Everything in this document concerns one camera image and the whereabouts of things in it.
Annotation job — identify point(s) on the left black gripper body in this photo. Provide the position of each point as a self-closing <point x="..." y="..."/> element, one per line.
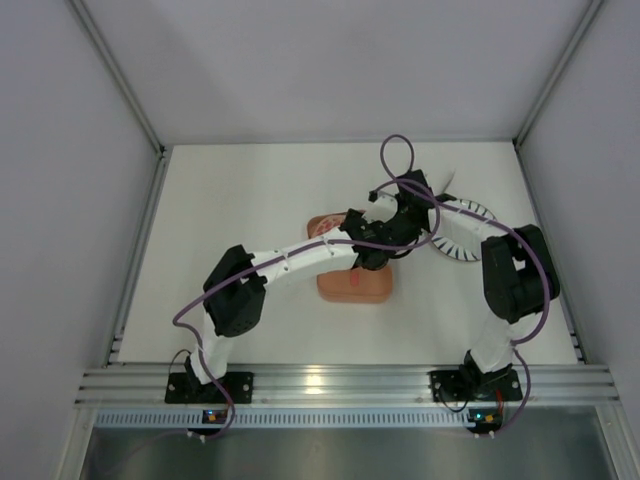
<point x="353" y="223"/>

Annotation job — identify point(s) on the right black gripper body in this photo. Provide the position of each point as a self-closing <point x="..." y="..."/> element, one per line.
<point x="413" y="187"/>

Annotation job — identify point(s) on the pink box lid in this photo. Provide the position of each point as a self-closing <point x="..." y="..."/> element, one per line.
<point x="320" y="225"/>
<point x="357" y="280"/>

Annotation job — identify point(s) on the striped round plate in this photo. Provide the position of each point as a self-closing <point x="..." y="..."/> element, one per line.
<point x="460" y="250"/>

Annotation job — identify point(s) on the pink lunch box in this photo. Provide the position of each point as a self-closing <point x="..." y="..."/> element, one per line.
<point x="355" y="298"/>

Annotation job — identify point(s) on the metal tongs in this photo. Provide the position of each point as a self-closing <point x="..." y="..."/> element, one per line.
<point x="441" y="186"/>

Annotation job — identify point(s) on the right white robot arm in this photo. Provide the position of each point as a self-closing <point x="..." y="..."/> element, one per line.
<point x="519" y="279"/>

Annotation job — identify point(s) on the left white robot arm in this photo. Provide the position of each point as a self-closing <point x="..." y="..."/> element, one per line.
<point x="235" y="292"/>

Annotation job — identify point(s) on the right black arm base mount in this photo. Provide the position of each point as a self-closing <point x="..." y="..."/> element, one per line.
<point x="462" y="384"/>

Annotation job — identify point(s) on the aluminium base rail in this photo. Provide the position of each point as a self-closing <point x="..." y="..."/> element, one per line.
<point x="344" y="386"/>

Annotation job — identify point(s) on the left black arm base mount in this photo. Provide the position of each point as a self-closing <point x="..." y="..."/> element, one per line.
<point x="183" y="388"/>

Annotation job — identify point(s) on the grey slotted cable duct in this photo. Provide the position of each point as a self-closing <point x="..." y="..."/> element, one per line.
<point x="264" y="418"/>

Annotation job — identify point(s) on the left aluminium frame post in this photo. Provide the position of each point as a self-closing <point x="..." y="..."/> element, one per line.
<point x="91" y="29"/>

